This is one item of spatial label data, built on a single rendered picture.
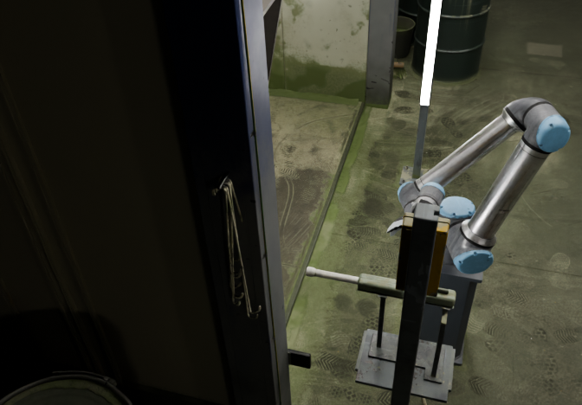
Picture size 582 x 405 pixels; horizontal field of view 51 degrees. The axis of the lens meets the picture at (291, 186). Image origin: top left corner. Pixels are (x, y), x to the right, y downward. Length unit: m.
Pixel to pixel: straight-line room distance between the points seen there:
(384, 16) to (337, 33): 0.38
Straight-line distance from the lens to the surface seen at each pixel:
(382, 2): 4.49
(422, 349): 2.30
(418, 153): 4.08
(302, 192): 4.01
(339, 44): 4.69
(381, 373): 2.24
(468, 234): 2.52
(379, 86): 4.80
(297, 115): 4.74
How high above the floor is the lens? 2.66
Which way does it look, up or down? 40 degrees down
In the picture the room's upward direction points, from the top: 3 degrees counter-clockwise
